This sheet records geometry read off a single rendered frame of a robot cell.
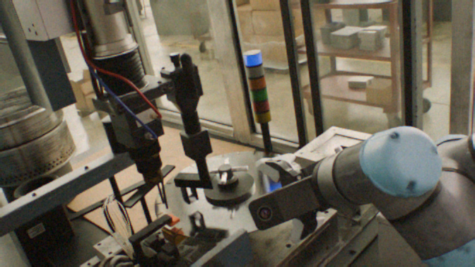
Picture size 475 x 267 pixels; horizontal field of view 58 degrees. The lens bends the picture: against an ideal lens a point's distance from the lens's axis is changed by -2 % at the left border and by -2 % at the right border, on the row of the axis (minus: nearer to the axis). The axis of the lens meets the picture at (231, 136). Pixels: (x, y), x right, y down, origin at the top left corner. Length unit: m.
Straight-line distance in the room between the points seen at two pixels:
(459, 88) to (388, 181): 0.62
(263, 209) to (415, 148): 0.24
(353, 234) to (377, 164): 0.62
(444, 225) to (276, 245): 0.48
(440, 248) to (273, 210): 0.22
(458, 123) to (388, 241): 0.33
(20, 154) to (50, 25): 0.70
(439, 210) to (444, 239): 0.03
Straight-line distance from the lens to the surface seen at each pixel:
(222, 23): 1.45
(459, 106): 1.08
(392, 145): 0.47
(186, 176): 0.88
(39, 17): 0.73
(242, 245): 0.75
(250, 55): 1.11
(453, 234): 0.53
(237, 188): 0.92
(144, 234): 0.83
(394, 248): 0.94
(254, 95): 1.15
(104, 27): 0.71
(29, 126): 1.36
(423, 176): 0.49
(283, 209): 0.63
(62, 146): 1.43
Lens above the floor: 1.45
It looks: 25 degrees down
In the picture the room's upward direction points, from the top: 12 degrees counter-clockwise
